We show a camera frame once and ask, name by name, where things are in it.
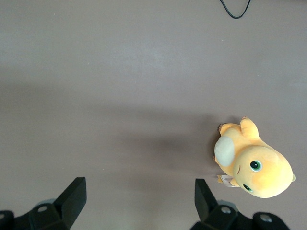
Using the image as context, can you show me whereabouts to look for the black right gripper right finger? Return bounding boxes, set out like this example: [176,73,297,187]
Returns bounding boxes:
[189,178,292,230]

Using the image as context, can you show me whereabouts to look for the black looped table cable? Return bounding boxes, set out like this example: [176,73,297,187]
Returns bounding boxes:
[219,0,252,20]

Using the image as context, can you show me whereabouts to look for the yellow plush toy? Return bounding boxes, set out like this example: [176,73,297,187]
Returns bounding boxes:
[213,116,297,199]

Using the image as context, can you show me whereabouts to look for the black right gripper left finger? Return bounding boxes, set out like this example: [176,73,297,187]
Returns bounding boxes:
[0,177,87,230]

